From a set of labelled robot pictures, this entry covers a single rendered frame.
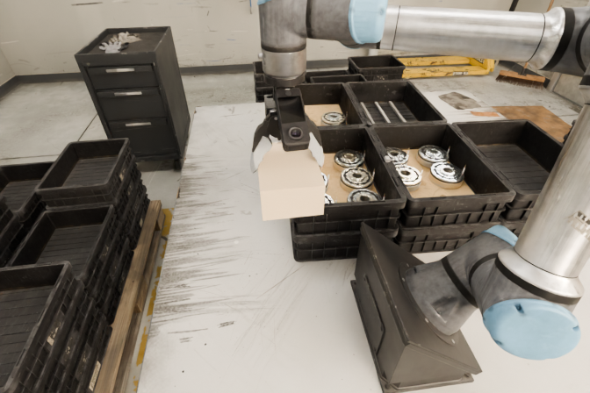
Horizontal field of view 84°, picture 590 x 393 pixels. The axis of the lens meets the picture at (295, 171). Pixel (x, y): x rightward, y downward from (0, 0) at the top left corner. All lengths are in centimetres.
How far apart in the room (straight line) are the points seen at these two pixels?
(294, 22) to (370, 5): 11
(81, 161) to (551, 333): 199
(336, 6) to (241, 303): 74
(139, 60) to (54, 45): 256
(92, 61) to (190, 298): 168
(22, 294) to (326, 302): 105
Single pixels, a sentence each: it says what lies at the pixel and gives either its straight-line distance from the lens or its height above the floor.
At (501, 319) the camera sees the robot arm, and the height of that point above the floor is 103.
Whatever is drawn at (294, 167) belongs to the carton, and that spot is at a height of 112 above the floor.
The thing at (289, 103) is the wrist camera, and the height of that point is 126.
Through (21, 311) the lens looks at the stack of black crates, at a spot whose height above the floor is 49.
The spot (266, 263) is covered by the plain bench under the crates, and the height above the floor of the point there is 70.
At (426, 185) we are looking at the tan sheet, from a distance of 114.
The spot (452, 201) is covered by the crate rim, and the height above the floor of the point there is 92.
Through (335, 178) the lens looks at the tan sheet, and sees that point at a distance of 109.
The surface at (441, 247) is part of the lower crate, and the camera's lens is 111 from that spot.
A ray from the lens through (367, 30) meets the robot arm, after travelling 51.
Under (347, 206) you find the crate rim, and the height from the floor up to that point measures 93.
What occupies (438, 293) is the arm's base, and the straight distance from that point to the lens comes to 76.
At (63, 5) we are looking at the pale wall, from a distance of 456.
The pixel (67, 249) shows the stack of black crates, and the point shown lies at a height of 38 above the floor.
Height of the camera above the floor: 151
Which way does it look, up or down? 37 degrees down
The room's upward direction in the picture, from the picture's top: straight up
